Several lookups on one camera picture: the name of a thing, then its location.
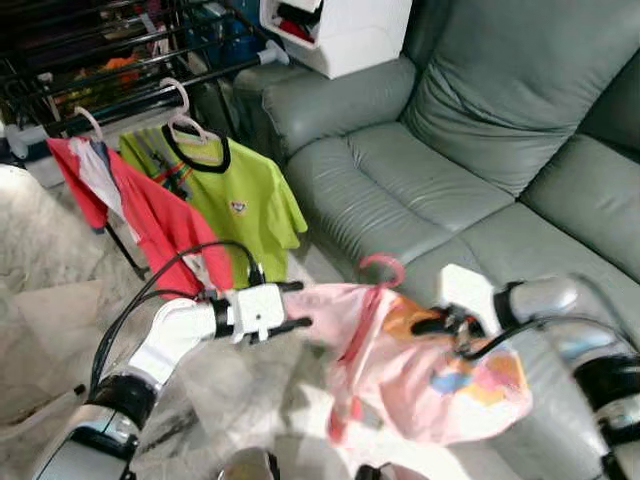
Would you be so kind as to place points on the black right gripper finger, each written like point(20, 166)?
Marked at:
point(430, 325)

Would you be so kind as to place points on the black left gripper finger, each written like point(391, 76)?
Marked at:
point(290, 325)
point(291, 287)

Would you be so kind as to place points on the pinkish red plastic hanger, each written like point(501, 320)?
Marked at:
point(380, 258)

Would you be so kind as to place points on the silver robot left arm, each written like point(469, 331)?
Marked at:
point(170, 335)

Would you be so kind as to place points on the white plastic hanger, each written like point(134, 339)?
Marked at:
point(92, 120)
point(182, 122)

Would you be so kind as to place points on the lime green shirt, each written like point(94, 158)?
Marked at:
point(250, 200)

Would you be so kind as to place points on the grey robot left leg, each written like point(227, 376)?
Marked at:
point(250, 465)

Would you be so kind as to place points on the grey robot leg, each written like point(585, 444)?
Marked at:
point(390, 472)
point(250, 465)

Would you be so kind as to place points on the red shirt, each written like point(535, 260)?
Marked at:
point(160, 220)

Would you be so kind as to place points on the grey robot right leg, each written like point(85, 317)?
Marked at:
point(390, 472)

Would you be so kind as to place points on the grey green leather sofa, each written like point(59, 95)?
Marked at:
point(480, 150)

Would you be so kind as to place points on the white storage drawer box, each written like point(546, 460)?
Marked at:
point(350, 40)

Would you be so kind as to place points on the blue bag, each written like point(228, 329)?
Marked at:
point(215, 30)

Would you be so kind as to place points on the black metal drying rack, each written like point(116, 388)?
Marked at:
point(120, 50)

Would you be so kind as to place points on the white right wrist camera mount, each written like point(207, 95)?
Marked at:
point(468, 290)

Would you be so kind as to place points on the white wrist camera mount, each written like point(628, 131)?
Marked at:
point(468, 290)
point(257, 312)

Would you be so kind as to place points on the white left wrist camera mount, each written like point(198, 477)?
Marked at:
point(257, 312)

